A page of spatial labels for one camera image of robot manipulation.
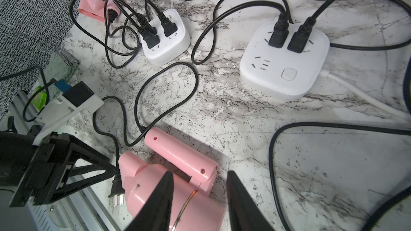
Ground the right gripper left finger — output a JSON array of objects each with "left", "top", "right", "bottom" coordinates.
[{"left": 125, "top": 171, "right": 174, "bottom": 231}]

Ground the green snack packet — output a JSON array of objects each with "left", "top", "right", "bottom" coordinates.
[{"left": 31, "top": 89, "right": 47, "bottom": 112}]

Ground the green dryer black cord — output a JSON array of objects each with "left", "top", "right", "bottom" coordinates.
[{"left": 191, "top": 0, "right": 294, "bottom": 65}]

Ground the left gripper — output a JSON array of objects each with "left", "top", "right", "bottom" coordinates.
[{"left": 9, "top": 133, "right": 117, "bottom": 207}]

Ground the left white power strip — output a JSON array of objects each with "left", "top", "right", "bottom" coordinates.
[{"left": 139, "top": 9, "right": 191, "bottom": 66}]

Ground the grey green cloth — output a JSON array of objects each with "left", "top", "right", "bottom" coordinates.
[{"left": 43, "top": 50, "right": 80, "bottom": 93}]

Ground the right white power strip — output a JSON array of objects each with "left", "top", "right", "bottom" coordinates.
[{"left": 239, "top": 22, "right": 330, "bottom": 102}]

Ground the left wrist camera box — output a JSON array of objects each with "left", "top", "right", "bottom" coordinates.
[{"left": 33, "top": 80, "right": 104, "bottom": 145}]

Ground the black cord with plug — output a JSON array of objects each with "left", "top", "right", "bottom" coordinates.
[{"left": 94, "top": 0, "right": 158, "bottom": 39}]

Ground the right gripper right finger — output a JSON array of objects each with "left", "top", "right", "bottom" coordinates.
[{"left": 226, "top": 171, "right": 274, "bottom": 231}]

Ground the pink dryer front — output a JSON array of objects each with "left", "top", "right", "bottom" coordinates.
[{"left": 119, "top": 128, "right": 224, "bottom": 231}]

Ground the white power strip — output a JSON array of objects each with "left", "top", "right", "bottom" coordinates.
[
  {"left": 239, "top": 22, "right": 330, "bottom": 102},
  {"left": 139, "top": 9, "right": 191, "bottom": 66}
]

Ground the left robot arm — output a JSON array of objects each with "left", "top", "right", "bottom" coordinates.
[{"left": 1, "top": 132, "right": 119, "bottom": 207}]

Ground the white dryer black cord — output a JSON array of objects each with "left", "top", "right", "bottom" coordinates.
[{"left": 287, "top": 0, "right": 411, "bottom": 53}]

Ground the pink dryer black cord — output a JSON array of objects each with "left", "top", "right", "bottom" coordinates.
[{"left": 92, "top": 61, "right": 200, "bottom": 207}]

